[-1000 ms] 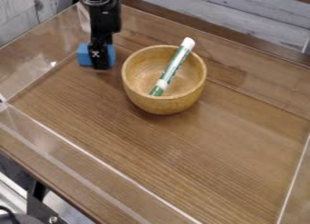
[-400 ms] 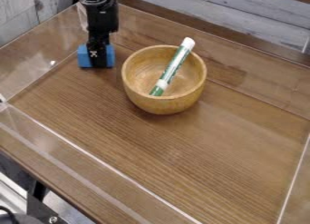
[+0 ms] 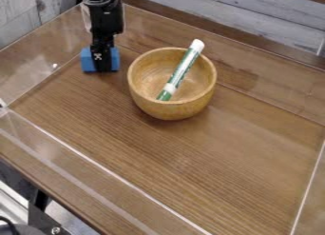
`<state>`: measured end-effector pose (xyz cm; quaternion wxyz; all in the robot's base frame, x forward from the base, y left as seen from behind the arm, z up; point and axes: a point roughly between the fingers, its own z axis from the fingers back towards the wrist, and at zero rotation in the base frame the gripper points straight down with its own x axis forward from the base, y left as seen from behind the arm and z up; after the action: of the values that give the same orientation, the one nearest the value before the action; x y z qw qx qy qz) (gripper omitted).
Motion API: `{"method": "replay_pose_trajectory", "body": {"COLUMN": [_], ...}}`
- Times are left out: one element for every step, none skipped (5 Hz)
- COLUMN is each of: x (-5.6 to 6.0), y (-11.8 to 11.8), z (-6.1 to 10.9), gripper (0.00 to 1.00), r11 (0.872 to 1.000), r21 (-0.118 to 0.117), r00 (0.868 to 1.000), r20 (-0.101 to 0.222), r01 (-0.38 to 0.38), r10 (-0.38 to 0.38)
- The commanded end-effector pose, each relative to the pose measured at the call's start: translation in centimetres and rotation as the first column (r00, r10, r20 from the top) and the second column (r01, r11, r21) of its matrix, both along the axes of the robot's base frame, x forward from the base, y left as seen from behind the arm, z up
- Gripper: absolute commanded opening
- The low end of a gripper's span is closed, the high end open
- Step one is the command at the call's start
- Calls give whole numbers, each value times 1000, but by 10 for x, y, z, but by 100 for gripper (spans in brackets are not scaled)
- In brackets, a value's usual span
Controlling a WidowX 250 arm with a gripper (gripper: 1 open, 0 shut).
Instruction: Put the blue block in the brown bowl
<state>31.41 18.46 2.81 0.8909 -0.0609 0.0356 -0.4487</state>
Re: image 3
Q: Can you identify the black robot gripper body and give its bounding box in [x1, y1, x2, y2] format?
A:
[84, 0, 124, 40]

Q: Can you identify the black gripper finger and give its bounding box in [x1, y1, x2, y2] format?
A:
[90, 36, 114, 72]

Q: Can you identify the blue rectangular block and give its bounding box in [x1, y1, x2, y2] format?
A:
[80, 47, 121, 72]

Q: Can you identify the light wooden bowl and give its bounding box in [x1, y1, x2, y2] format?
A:
[126, 48, 217, 121]

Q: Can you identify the green and white tube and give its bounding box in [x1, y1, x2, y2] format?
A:
[156, 39, 204, 101]

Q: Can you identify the black metal table leg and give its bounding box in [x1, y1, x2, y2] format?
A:
[28, 189, 72, 235]

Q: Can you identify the clear acrylic tray wall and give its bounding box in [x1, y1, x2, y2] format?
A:
[0, 4, 325, 235]

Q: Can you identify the black cable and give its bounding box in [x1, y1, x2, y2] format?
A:
[0, 215, 22, 235]

